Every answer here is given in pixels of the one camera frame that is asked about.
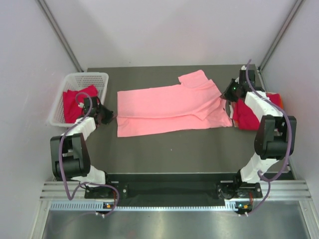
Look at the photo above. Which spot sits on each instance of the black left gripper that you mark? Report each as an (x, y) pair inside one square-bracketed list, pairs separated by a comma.
[(109, 115)]

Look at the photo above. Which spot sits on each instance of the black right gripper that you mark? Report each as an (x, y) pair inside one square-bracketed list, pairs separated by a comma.
[(226, 95)]

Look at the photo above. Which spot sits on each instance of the light pink t shirt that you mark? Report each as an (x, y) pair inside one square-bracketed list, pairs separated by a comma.
[(194, 103)]

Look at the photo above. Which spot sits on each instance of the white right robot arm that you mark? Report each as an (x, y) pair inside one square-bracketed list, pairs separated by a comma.
[(275, 137)]

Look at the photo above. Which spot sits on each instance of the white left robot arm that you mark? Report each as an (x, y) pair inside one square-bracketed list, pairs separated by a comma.
[(70, 158)]

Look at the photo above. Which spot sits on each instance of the folded crimson t shirt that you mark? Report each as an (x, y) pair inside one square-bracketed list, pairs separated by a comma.
[(248, 112)]

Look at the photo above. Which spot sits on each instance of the crimson t shirt in basket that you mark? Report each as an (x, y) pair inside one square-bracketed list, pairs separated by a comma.
[(72, 111)]

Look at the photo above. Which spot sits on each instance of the white perforated plastic basket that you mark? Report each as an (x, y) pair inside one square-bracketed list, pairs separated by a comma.
[(76, 82)]

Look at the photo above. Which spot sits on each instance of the folded orange t shirt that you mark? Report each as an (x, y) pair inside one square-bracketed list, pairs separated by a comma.
[(276, 99)]

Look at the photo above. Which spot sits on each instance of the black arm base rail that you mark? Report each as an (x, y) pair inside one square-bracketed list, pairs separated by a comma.
[(181, 189)]

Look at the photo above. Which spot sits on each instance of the grey slotted cable duct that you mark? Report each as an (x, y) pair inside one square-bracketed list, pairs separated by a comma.
[(105, 207)]

